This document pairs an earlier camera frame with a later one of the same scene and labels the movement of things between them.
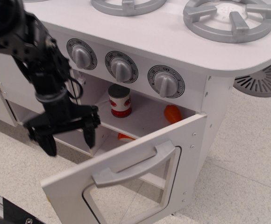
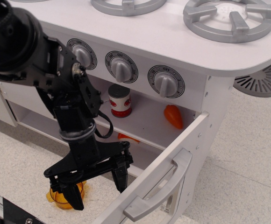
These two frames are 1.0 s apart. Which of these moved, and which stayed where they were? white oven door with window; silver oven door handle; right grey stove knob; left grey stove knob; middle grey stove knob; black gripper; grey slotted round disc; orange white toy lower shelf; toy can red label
Moved: silver oven door handle; black gripper; white oven door with window
Stayed: grey slotted round disc; toy can red label; left grey stove knob; orange white toy lower shelf; middle grey stove knob; right grey stove knob
